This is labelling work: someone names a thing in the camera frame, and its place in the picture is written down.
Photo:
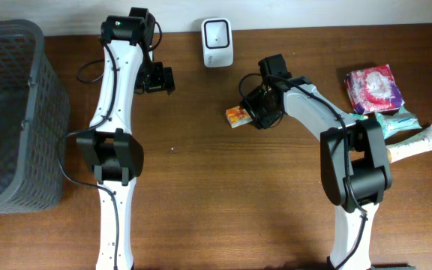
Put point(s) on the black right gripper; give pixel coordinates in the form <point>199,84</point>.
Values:
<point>257,110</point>

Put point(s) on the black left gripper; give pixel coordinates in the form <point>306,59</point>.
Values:
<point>166,78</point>

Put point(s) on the orange pocket tissue pack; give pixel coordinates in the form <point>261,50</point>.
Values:
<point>238,116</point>

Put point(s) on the teal pocket tissue pack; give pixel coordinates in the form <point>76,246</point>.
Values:
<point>359,117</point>

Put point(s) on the red purple tissue pack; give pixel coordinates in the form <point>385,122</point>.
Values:
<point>373,90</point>

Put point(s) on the teal wipes packet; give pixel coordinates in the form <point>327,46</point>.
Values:
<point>402,120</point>

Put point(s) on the white green cream tube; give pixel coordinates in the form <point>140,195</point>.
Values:
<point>415,145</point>

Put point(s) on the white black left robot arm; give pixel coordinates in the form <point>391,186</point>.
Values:
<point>108,147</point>

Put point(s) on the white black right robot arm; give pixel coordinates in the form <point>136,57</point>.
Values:
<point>354,165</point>

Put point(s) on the white barcode scanner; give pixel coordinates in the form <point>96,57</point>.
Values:
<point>217,42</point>

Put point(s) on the grey plastic basket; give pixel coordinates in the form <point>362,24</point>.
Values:
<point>34,112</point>

